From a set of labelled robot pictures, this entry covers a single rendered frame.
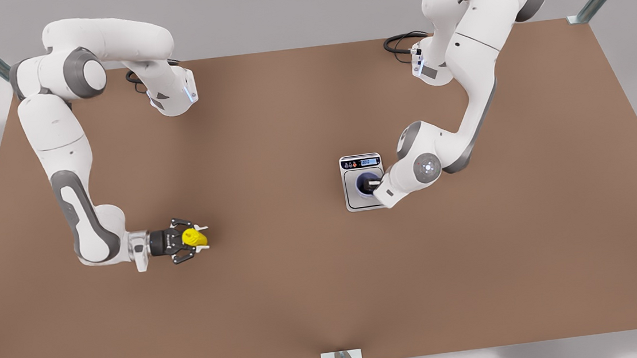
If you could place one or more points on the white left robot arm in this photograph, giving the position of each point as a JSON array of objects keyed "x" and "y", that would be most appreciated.
[{"x": 474, "y": 44}]

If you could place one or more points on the silver digital kitchen scale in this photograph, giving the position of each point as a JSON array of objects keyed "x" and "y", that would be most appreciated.
[{"x": 355, "y": 199}]

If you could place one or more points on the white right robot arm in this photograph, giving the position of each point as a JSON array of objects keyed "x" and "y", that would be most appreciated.
[{"x": 72, "y": 195}]

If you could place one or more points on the yellow sauce bottle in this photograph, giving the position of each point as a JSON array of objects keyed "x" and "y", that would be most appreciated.
[{"x": 193, "y": 238}]

